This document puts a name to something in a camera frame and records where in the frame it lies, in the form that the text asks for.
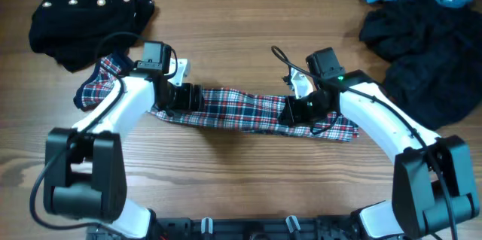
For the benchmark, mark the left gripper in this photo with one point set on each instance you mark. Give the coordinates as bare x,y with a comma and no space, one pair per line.
185,103

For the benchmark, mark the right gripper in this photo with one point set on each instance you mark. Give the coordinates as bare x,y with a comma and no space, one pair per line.
288,110

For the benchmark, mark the red blue plaid garment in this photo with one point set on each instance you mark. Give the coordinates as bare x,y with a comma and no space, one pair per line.
224,108

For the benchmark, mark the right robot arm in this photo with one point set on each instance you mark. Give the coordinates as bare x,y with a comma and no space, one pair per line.
433,186

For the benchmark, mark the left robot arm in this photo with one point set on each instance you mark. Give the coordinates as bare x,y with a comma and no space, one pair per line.
84,176

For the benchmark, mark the black knit garment with buttons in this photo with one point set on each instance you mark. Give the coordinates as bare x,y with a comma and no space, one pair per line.
77,32

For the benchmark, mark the black mesh garment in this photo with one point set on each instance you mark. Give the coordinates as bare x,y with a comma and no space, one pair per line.
434,54

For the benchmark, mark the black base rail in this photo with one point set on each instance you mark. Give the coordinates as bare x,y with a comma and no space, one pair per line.
263,228

